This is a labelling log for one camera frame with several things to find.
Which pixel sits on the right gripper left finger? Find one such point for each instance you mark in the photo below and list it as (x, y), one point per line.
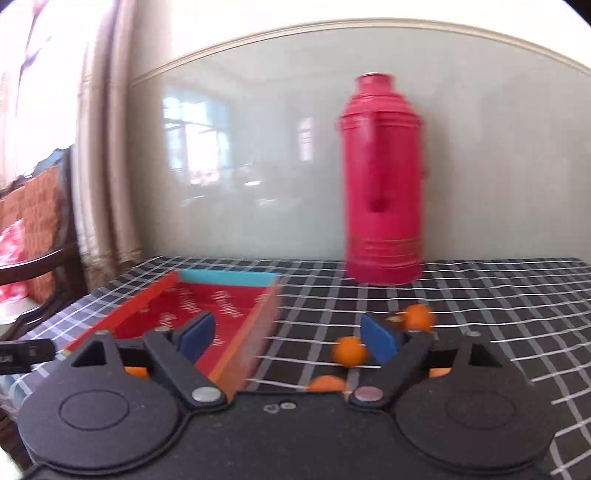
(173, 354)

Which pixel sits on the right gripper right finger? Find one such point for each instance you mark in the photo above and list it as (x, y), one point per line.
(401, 356)

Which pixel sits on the small orange mandarin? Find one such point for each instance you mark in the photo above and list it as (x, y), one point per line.
(349, 352)

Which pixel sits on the carrot chunk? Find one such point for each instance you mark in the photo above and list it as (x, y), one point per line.
(439, 372)

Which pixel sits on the dark wooden armchair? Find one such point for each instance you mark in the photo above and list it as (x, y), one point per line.
(50, 266)

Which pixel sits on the orange fruit front left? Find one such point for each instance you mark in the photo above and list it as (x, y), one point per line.
(327, 383)

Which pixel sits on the colourful cardboard box tray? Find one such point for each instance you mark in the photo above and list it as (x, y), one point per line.
(219, 320)

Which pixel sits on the pink plastic bag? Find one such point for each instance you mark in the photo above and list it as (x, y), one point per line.
(12, 251)

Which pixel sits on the black white checked tablecloth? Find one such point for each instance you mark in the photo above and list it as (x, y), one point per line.
(537, 311)

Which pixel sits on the beige lace curtain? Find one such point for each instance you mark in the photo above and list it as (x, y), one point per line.
(105, 226)

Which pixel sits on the red thermos flask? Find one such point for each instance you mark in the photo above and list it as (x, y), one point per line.
(381, 143)

